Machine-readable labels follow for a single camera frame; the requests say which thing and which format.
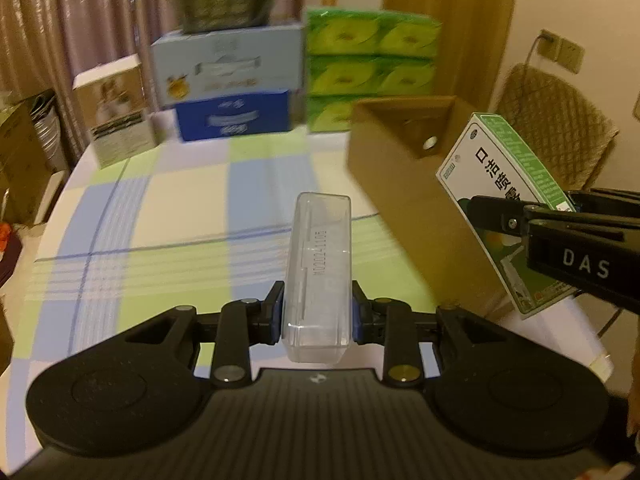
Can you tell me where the purple charger cable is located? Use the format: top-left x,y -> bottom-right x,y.
525,35 -> 546,68

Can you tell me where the clear plastic case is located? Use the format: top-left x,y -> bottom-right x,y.
281,191 -> 353,363

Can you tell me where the dark blue milk carton box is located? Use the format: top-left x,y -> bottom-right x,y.
172,90 -> 293,142

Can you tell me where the checkered cloth desktop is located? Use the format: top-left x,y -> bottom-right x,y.
0,107 -> 441,396

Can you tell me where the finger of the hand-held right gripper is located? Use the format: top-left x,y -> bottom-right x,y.
565,189 -> 640,223
467,195 -> 538,236

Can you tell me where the stack of green tissue packs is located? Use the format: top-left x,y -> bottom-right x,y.
305,6 -> 443,133

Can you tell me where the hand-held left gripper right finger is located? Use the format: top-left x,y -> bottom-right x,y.
350,280 -> 513,388

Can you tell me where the brown storage carton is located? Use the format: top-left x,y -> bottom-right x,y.
0,100 -> 56,226

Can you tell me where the pink curtain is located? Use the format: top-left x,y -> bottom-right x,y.
0,0 -> 311,108

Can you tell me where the beige wall socket with plug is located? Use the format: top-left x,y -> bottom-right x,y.
537,30 -> 563,61

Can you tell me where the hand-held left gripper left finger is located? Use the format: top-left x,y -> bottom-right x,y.
122,280 -> 286,388

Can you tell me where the dark red item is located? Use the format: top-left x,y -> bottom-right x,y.
0,232 -> 23,288

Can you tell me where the chair with quilted cushion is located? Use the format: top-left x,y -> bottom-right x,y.
492,62 -> 620,193

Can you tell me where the stack of plates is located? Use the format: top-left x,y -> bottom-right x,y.
29,91 -> 68,163

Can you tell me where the beige product box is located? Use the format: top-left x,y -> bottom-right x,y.
72,54 -> 158,170

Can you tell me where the light blue milk carton box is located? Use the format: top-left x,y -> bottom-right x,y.
150,21 -> 307,110

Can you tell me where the brown cardboard box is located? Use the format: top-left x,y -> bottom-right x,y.
346,95 -> 518,321

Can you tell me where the green bordered medicine box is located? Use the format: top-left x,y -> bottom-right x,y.
435,112 -> 578,321

